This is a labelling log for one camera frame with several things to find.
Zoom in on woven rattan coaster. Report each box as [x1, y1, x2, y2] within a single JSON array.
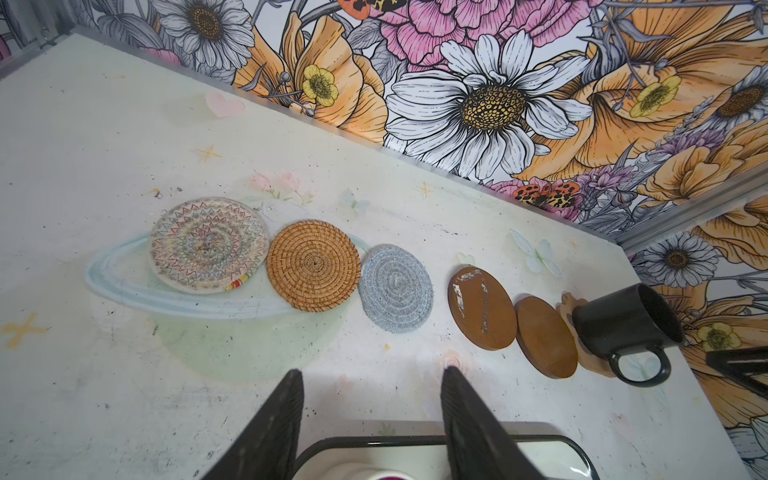
[[266, 220, 361, 312]]

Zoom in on paw shaped wooden coaster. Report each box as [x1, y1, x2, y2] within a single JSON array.
[[556, 292, 615, 378]]

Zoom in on multicolour braided coaster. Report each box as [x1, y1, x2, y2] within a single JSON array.
[[148, 197, 269, 295]]

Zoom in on scratched dark wooden coaster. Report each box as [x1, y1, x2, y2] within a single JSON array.
[[447, 265, 518, 351]]

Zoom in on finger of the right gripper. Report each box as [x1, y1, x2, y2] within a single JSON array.
[[705, 347, 767, 399]]

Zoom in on plain round wooden coaster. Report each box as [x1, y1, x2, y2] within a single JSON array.
[[515, 296, 578, 379]]

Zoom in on black mug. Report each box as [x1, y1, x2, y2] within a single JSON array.
[[572, 283, 684, 388]]

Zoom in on grey braided coaster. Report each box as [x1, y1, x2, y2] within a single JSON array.
[[358, 244, 434, 334]]

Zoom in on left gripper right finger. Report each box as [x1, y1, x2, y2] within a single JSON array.
[[440, 366, 543, 479]]

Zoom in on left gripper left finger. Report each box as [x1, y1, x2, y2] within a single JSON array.
[[204, 369, 304, 479]]

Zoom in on strawberry print serving tray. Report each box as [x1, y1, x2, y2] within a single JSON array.
[[293, 435, 599, 479]]

